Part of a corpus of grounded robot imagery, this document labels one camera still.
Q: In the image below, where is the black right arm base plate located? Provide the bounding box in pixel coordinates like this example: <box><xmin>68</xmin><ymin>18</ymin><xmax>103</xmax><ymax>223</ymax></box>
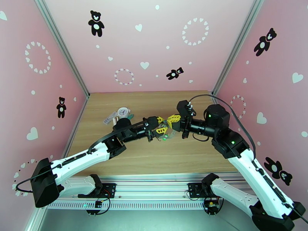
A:
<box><xmin>187</xmin><ymin>182</ymin><xmax>205</xmax><ymax>198</ymax></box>

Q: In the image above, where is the aluminium rail base frame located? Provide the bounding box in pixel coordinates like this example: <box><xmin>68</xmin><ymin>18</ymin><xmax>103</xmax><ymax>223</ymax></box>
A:
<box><xmin>38</xmin><ymin>172</ymin><xmax>261</xmax><ymax>203</ymax></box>

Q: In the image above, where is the aluminium side rail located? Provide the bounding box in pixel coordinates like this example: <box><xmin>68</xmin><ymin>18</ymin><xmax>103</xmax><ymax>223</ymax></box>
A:
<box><xmin>211</xmin><ymin>92</ymin><xmax>244</xmax><ymax>174</ymax></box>

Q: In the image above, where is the black controller board with wires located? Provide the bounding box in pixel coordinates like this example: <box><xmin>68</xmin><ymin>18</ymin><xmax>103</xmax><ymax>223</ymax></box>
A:
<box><xmin>85</xmin><ymin>189</ymin><xmax>111</xmax><ymax>217</ymax></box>
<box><xmin>203</xmin><ymin>196</ymin><xmax>224</xmax><ymax>217</ymax></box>

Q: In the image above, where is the aluminium corner post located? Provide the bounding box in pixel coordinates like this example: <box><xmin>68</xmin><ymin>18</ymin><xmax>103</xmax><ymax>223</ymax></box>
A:
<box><xmin>32</xmin><ymin>0</ymin><xmax>91</xmax><ymax>101</ymax></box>
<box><xmin>211</xmin><ymin>0</ymin><xmax>267</xmax><ymax>96</ymax></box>

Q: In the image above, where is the grey metal panel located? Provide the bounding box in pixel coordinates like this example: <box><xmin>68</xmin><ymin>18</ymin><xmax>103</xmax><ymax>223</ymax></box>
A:
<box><xmin>25</xmin><ymin>208</ymin><xmax>273</xmax><ymax>231</ymax></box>

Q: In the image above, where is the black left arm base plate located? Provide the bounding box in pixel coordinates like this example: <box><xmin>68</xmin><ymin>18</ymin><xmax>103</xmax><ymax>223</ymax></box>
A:
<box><xmin>77</xmin><ymin>182</ymin><xmax>117</xmax><ymax>198</ymax></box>

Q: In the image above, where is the white round clock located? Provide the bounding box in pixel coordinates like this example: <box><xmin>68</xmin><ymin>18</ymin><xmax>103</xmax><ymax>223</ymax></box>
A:
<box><xmin>117</xmin><ymin>106</ymin><xmax>131</xmax><ymax>118</ymax></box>

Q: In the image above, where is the white slotted cable duct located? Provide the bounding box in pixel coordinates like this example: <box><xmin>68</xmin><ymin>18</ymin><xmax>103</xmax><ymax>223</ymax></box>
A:
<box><xmin>45</xmin><ymin>201</ymin><xmax>208</xmax><ymax>211</ymax></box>

